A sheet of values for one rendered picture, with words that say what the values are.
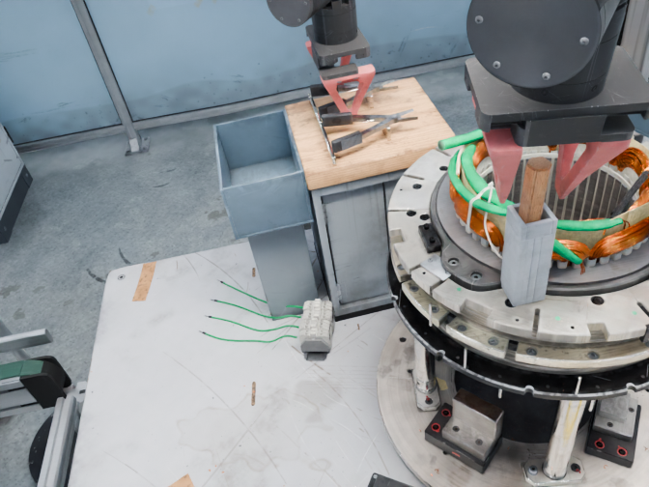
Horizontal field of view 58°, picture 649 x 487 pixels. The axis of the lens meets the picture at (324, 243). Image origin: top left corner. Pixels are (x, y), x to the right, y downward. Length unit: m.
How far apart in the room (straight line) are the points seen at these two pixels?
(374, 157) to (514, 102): 0.39
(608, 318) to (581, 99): 0.21
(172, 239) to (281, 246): 1.64
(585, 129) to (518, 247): 0.12
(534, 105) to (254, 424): 0.61
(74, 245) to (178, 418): 1.82
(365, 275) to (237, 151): 0.27
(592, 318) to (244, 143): 0.57
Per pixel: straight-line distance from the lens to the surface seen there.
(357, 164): 0.74
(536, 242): 0.48
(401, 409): 0.81
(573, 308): 0.53
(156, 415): 0.91
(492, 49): 0.29
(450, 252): 0.56
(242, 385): 0.89
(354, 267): 0.86
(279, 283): 0.89
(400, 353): 0.86
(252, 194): 0.75
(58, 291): 2.47
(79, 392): 1.15
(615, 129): 0.41
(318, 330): 0.87
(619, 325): 0.53
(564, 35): 0.28
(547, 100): 0.38
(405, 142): 0.77
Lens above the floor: 1.48
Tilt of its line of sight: 42 degrees down
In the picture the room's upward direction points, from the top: 10 degrees counter-clockwise
